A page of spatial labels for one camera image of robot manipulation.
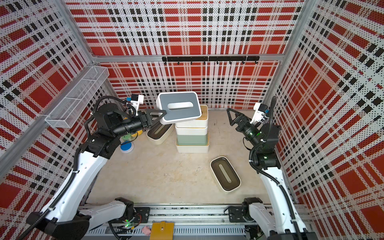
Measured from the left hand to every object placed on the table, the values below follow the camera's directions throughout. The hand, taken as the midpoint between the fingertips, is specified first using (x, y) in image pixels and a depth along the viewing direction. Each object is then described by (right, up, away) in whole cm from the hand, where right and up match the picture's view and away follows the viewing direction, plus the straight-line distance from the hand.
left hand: (166, 115), depth 59 cm
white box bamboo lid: (+14, -2, +16) cm, 21 cm away
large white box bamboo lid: (+9, -17, +32) cm, 37 cm away
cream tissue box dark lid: (-14, -9, +42) cm, 45 cm away
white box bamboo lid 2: (+9, -7, +20) cm, 23 cm away
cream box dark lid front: (+28, -32, +22) cm, 48 cm away
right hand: (+28, +2, +5) cm, 28 cm away
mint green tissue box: (+9, -13, +31) cm, 34 cm away
